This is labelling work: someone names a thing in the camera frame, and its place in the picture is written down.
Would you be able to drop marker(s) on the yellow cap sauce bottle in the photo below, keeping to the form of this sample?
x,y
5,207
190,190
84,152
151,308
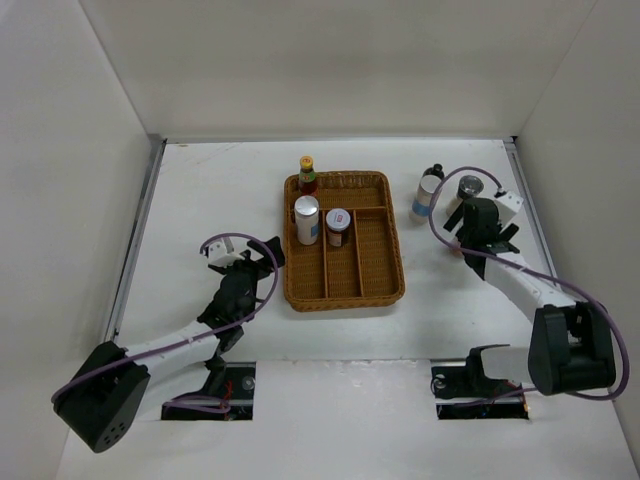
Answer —
x,y
307,181

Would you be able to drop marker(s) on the brown wicker divided basket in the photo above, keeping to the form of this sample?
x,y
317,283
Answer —
x,y
356,260

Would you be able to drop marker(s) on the blue label white pearl bottle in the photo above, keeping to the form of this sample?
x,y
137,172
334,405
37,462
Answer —
x,y
420,211

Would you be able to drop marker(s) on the grey cap salt grinder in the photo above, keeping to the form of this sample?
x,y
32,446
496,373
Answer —
x,y
469,186

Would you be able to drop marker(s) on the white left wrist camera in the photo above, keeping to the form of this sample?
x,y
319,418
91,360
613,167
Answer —
x,y
220,253

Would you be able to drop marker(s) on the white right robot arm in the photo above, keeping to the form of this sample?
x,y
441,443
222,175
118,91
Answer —
x,y
570,349

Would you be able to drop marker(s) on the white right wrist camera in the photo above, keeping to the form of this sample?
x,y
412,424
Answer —
x,y
508,204

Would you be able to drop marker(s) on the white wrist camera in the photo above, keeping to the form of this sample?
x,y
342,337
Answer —
x,y
220,253
508,204

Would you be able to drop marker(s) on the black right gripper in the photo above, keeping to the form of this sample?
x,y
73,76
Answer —
x,y
457,217

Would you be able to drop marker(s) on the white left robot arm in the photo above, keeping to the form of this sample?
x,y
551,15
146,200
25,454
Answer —
x,y
102,400

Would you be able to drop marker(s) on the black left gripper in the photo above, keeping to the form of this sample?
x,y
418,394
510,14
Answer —
x,y
258,266

